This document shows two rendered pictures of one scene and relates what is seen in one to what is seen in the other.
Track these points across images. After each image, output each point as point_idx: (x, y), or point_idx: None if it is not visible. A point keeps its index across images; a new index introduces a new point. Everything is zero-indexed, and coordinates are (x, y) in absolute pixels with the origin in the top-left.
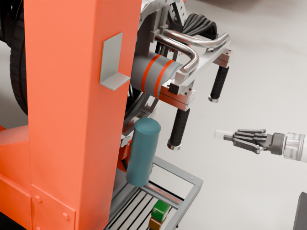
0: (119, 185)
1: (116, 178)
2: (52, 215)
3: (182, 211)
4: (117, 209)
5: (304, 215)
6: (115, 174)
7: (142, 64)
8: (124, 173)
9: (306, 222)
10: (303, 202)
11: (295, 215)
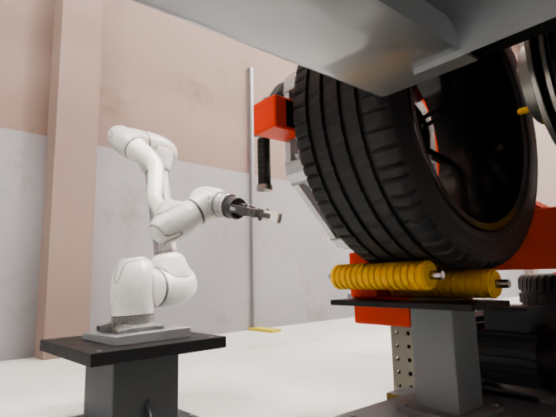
0: (387, 400)
1: (390, 405)
2: None
3: None
4: None
5: (134, 347)
6: (392, 408)
7: None
8: (374, 408)
9: (142, 345)
10: (113, 350)
11: (136, 357)
